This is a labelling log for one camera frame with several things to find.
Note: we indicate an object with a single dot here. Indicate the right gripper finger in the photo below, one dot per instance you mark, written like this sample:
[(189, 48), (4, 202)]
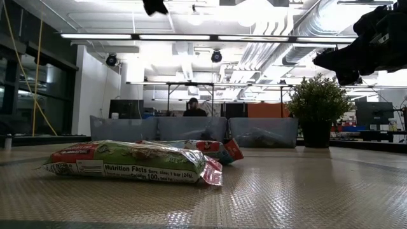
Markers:
[(346, 68), (346, 55)]

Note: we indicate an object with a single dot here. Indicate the potted green plant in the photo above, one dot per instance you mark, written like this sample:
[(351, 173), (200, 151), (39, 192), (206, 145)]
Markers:
[(318, 101)]

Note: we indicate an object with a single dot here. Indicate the dark computer monitor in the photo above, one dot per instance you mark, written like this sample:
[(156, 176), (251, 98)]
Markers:
[(373, 113)]

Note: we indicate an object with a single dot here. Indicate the blue box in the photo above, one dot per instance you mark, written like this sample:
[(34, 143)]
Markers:
[(353, 128)]

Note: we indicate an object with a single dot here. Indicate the black ceiling spotlight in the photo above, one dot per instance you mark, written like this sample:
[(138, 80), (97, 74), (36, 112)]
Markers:
[(111, 59), (216, 56)]

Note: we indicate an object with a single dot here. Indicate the dark office desk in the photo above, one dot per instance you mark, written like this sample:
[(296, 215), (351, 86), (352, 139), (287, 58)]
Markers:
[(375, 135)]

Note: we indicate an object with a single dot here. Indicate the clear plastic bottle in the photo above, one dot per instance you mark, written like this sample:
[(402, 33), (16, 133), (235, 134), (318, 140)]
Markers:
[(393, 124)]

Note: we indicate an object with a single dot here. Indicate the orange partition panel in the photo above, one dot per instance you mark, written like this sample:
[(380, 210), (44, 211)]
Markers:
[(264, 110)]

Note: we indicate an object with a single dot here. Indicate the black computer monitor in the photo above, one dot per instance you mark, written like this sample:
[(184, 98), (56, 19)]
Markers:
[(127, 109)]

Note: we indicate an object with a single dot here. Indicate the person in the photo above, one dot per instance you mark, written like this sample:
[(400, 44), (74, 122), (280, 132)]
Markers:
[(194, 110)]

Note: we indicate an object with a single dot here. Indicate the white cup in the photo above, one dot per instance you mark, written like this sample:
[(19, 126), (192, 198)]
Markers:
[(115, 116)]

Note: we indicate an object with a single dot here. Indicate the black partition panel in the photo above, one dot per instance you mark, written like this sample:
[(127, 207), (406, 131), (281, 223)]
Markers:
[(235, 110)]

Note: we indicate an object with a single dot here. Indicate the tan silicone baking mat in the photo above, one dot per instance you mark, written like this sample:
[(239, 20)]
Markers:
[(286, 197)]

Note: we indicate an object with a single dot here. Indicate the black metal workstation frame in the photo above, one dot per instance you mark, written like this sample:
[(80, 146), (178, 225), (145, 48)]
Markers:
[(190, 83)]

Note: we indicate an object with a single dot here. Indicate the white post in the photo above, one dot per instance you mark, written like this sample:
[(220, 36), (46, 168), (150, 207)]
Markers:
[(8, 142)]

